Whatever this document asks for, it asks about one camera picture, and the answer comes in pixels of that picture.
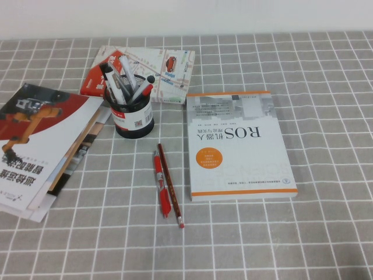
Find red gel pen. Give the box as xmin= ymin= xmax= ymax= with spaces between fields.
xmin=153 ymin=150 xmax=173 ymax=219

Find black mesh pen holder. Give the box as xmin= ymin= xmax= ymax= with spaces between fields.
xmin=104 ymin=74 xmax=155 ymax=139

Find grey pen with black tip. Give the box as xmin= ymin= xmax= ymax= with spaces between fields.
xmin=130 ymin=75 xmax=156 ymax=102

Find slim white pen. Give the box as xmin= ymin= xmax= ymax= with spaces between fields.
xmin=118 ymin=54 xmax=140 ymax=92

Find dark red pencil with eraser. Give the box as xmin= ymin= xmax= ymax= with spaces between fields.
xmin=157 ymin=142 xmax=186 ymax=230

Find white orange ROS book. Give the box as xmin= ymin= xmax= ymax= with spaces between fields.
xmin=185 ymin=90 xmax=299 ymax=202

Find map cover book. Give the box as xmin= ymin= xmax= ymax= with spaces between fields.
xmin=80 ymin=45 xmax=196 ymax=105

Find white marker with red cap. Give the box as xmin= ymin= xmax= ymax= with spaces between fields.
xmin=133 ymin=84 xmax=154 ymax=104

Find brochure with dark photos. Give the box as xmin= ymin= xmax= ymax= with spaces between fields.
xmin=52 ymin=106 xmax=113 ymax=196

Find brochure with brown edge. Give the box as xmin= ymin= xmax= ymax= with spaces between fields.
xmin=27 ymin=109 xmax=103 ymax=211

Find grey checked tablecloth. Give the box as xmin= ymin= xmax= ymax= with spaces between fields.
xmin=0 ymin=29 xmax=373 ymax=280

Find white paper sheets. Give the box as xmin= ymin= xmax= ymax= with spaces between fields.
xmin=0 ymin=186 xmax=56 ymax=224

